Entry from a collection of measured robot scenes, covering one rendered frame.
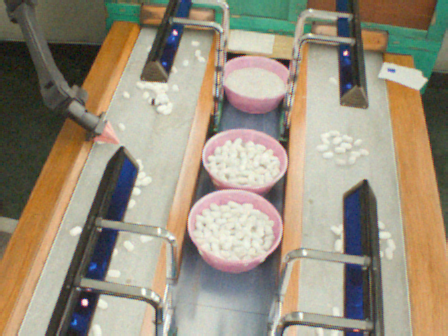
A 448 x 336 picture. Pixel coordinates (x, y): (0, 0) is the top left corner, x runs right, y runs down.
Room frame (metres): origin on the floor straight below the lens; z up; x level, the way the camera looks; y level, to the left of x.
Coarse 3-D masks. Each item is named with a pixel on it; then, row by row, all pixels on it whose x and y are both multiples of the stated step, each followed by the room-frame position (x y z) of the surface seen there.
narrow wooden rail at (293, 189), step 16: (304, 48) 2.02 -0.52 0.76; (304, 64) 1.90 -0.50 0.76; (304, 80) 1.80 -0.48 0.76; (304, 96) 1.70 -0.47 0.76; (304, 112) 1.61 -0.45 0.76; (304, 128) 1.53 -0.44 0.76; (288, 144) 1.47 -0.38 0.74; (304, 144) 1.45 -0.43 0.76; (288, 160) 1.37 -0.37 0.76; (304, 160) 1.37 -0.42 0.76; (288, 176) 1.30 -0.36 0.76; (288, 192) 1.23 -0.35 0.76; (288, 208) 1.17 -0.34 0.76; (288, 224) 1.11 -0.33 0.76; (288, 240) 1.05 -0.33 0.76; (288, 288) 0.89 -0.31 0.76; (288, 304) 0.84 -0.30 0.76
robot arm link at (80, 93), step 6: (60, 84) 1.49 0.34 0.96; (66, 90) 1.48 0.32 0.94; (72, 90) 1.50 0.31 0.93; (78, 90) 1.56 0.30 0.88; (84, 90) 1.57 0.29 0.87; (72, 96) 1.48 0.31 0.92; (78, 96) 1.52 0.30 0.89; (84, 96) 1.54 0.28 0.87; (66, 102) 1.47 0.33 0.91; (84, 102) 1.52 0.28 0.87; (54, 108) 1.47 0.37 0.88; (60, 108) 1.47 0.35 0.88
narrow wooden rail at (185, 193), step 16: (208, 64) 1.89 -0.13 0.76; (208, 80) 1.78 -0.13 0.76; (208, 96) 1.69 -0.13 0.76; (208, 112) 1.60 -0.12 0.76; (192, 128) 1.51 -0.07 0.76; (208, 128) 1.55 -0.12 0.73; (192, 144) 1.44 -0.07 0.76; (192, 160) 1.36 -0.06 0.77; (192, 176) 1.29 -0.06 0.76; (176, 192) 1.22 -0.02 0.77; (192, 192) 1.23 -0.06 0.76; (176, 208) 1.16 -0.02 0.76; (176, 224) 1.10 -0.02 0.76; (160, 256) 0.99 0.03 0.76; (160, 272) 0.93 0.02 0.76; (160, 288) 0.88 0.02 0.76; (144, 320) 0.79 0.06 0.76
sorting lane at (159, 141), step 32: (128, 64) 1.92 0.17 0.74; (192, 64) 1.92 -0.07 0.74; (192, 96) 1.72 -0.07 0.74; (128, 128) 1.54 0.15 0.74; (160, 128) 1.54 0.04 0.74; (96, 160) 1.38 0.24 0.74; (160, 160) 1.39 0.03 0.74; (96, 192) 1.24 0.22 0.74; (160, 192) 1.25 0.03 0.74; (64, 224) 1.12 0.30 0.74; (160, 224) 1.12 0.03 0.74; (64, 256) 1.00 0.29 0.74; (128, 256) 1.00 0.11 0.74; (32, 320) 0.79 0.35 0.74; (96, 320) 0.80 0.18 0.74; (128, 320) 0.80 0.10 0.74
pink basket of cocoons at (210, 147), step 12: (228, 132) 1.50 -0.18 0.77; (240, 132) 1.50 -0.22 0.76; (252, 132) 1.50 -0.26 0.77; (216, 144) 1.46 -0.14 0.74; (264, 144) 1.47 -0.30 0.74; (276, 144) 1.44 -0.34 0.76; (204, 156) 1.38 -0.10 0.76; (276, 156) 1.42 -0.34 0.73; (216, 180) 1.30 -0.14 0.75; (276, 180) 1.28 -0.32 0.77; (252, 192) 1.26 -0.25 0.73; (264, 192) 1.29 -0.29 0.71
